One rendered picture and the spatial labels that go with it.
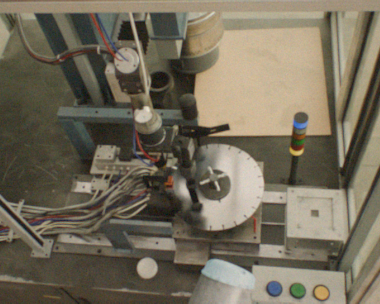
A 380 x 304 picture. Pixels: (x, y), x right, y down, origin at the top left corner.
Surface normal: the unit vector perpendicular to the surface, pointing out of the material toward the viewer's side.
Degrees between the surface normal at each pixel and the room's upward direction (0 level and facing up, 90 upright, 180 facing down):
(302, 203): 0
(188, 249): 0
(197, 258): 0
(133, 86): 90
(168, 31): 90
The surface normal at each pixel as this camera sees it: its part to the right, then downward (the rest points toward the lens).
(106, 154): -0.11, -0.53
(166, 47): -0.11, 0.85
